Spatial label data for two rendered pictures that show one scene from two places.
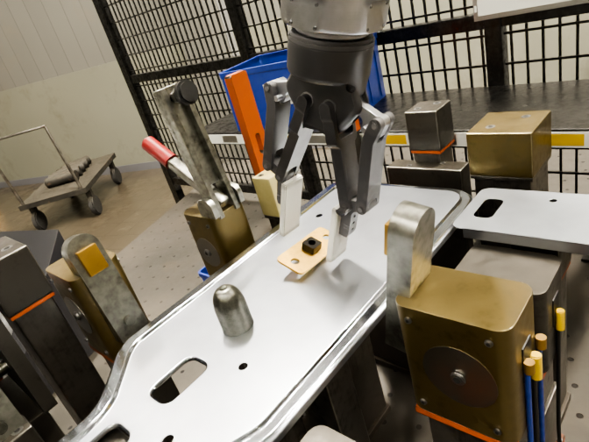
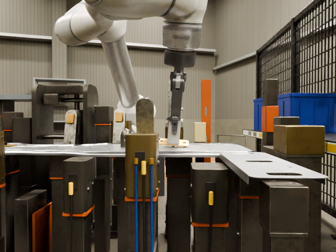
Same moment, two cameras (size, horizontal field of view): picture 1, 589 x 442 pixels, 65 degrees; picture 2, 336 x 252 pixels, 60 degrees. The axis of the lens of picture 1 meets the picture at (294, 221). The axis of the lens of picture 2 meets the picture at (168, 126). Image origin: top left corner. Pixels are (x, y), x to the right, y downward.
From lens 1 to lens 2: 59 cm
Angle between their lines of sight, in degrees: 49
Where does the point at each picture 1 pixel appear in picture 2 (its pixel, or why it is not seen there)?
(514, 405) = (127, 174)
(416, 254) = (139, 114)
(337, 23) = (165, 42)
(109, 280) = (120, 126)
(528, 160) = (284, 142)
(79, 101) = not seen: hidden behind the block
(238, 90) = (203, 86)
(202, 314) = not seen: hidden behind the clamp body
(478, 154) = (275, 138)
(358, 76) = (176, 64)
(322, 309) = not seen: hidden behind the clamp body
